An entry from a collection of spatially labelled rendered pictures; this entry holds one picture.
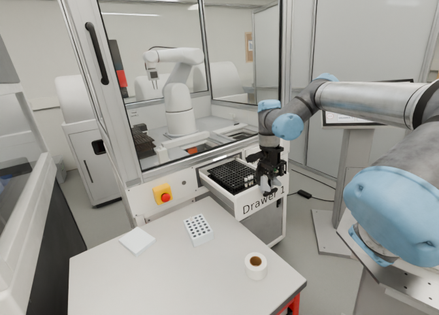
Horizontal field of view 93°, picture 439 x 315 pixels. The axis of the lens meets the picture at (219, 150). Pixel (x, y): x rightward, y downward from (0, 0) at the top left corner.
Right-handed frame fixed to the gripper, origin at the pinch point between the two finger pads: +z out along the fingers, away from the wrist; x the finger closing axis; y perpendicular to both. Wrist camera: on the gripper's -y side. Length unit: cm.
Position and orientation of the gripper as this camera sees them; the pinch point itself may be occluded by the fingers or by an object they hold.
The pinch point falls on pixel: (265, 189)
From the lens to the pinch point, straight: 87.1
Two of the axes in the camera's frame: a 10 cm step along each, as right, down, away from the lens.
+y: 5.5, 2.6, -8.0
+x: 8.3, -2.8, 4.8
